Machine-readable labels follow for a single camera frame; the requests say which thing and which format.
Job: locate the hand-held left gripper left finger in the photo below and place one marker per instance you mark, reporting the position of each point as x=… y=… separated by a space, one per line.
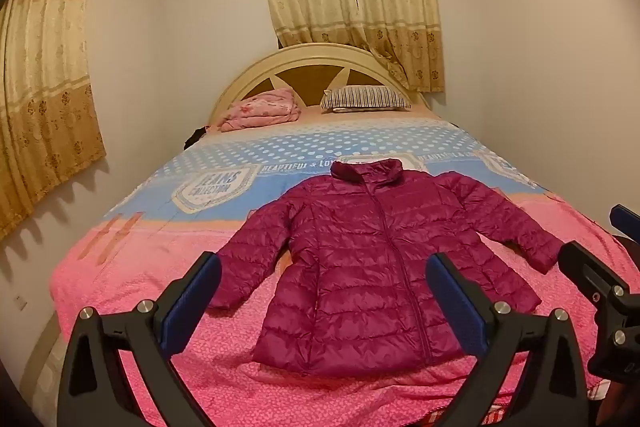
x=187 y=302

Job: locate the folded pink floral quilt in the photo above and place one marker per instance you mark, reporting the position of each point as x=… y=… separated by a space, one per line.
x=260 y=112

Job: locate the white wall socket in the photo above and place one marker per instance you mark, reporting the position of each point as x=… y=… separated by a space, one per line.
x=20 y=302

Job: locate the dark cloth beside bed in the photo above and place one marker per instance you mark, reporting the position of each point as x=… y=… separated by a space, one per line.
x=194 y=136

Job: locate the striped pillow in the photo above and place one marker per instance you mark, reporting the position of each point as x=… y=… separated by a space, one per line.
x=365 y=99

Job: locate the magenta quilted down jacket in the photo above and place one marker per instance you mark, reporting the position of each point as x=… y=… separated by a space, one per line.
x=370 y=267

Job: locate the wide beige floral curtain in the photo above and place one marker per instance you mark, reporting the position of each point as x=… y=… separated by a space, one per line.
x=45 y=82

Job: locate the cream arched bed headboard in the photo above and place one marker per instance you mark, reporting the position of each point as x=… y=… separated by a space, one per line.
x=300 y=69

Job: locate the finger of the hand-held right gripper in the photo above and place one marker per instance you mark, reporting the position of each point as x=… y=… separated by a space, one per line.
x=625 y=217
x=582 y=264

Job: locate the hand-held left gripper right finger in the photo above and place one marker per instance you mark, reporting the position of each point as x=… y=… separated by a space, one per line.
x=460 y=302

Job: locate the bed with pink-blue cover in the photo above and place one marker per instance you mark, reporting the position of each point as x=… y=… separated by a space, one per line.
x=150 y=257

